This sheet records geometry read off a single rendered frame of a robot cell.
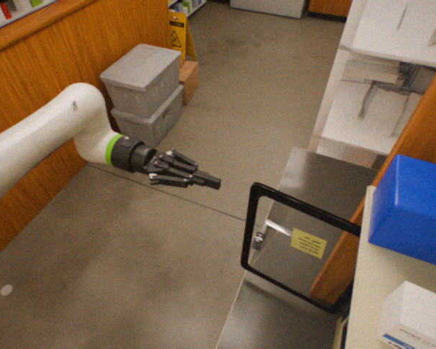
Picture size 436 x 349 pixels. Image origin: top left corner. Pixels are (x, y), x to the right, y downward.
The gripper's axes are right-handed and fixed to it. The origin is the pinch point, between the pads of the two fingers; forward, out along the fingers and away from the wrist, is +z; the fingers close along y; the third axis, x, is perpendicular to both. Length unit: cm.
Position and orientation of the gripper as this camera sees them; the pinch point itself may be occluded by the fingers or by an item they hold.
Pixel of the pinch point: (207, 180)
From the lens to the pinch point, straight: 79.2
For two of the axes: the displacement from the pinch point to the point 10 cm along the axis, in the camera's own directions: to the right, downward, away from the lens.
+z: 9.2, 3.0, -2.5
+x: -0.1, 6.6, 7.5
